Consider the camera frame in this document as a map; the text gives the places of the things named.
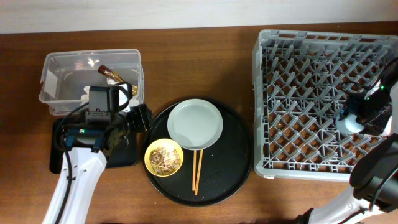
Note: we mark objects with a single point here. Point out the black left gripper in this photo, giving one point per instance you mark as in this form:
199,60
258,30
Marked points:
142,119

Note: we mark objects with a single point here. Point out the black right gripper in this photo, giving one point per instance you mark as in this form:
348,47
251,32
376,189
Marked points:
351,106

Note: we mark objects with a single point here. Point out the blue cup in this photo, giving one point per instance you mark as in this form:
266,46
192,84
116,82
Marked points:
346,123

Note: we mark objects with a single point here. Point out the yellow bowl with food scraps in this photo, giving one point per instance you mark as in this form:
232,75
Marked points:
163,157

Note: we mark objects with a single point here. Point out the white tissue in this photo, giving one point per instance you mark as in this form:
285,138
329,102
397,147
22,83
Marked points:
85,96
111,81

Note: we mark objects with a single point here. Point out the gold snack wrapper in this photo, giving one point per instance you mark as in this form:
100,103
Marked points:
108,73

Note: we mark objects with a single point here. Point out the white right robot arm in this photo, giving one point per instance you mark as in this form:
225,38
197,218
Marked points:
373,181

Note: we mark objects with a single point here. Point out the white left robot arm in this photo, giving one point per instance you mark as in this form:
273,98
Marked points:
87,147

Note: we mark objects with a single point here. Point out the grey dishwasher rack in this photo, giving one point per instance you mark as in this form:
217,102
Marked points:
300,82

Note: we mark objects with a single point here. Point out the clear plastic waste bin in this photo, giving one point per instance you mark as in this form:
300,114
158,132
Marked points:
66,74

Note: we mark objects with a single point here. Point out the black rectangular tray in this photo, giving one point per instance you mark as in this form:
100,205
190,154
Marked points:
125,154

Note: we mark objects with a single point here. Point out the grey plate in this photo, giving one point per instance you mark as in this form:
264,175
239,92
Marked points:
195,124

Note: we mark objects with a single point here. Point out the left wooden chopstick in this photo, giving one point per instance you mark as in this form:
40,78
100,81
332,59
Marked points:
194,170

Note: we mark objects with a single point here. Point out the wooden chopstick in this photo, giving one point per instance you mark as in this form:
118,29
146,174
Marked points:
194,170
197,180

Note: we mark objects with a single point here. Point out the right wooden chopstick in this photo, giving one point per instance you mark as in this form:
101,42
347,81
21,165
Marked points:
197,180

